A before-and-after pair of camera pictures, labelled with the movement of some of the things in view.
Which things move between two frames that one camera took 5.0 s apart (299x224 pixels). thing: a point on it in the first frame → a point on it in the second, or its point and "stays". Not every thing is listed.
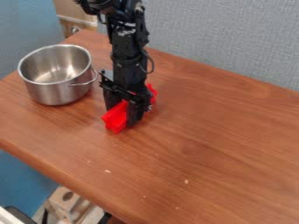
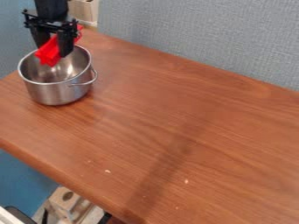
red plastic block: (116, 118) → (49, 52)
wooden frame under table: (67, 207) stays
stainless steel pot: (59, 73) stays
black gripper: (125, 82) → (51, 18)
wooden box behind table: (75, 19) stays
